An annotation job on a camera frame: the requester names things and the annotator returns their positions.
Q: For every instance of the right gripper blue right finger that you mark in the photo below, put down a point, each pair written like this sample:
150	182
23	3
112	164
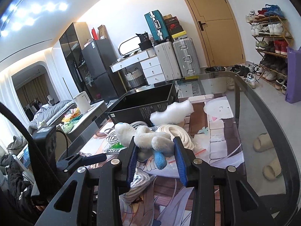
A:
184	165

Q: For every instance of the teal suitcase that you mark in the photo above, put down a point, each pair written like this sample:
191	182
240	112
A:
157	26

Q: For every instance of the beige slipper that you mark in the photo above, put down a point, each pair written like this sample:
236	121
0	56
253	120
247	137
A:
262	143
273	170

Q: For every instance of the white electric kettle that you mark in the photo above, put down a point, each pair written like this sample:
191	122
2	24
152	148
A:
83	102

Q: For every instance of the black glass cabinet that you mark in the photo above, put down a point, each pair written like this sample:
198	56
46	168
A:
72	43

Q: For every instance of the stack of shoe boxes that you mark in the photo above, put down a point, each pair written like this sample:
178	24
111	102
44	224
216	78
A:
174	27

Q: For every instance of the white and blue plush toy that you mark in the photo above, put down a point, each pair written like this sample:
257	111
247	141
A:
149	143

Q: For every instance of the oval mirror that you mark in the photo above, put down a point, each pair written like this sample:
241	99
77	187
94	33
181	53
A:
129	46

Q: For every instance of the anime printed desk mat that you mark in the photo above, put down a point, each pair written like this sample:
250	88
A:
199	186

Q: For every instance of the silver suitcase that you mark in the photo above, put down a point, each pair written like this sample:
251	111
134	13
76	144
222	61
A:
187	57

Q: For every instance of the woven laundry basket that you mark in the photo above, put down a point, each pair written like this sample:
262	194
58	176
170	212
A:
135	78

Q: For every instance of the black cardboard box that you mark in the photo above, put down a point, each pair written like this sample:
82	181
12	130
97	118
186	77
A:
138	106

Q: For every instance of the white dresser with drawers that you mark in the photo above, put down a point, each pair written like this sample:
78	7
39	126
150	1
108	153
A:
149	63

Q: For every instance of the wooden door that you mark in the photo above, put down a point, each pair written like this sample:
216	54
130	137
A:
218	32

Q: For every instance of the white suitcase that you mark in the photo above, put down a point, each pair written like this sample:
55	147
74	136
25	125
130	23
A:
168	61

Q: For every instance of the shoe rack with shoes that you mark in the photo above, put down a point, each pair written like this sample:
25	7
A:
269	28

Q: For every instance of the purple bag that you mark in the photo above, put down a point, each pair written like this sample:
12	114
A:
293	92

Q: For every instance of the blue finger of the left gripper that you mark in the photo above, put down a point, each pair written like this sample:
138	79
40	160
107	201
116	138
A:
93	159

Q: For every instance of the grey side cabinet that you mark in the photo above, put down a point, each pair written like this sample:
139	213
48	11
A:
91	115

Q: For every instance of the green white medicine packet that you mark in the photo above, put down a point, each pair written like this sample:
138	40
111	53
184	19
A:
115	148

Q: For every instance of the black bag on dresser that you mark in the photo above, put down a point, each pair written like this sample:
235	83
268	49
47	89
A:
145	42

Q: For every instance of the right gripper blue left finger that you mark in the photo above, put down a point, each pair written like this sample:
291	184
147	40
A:
128	158

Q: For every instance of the black refrigerator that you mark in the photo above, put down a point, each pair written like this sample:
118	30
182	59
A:
99	56

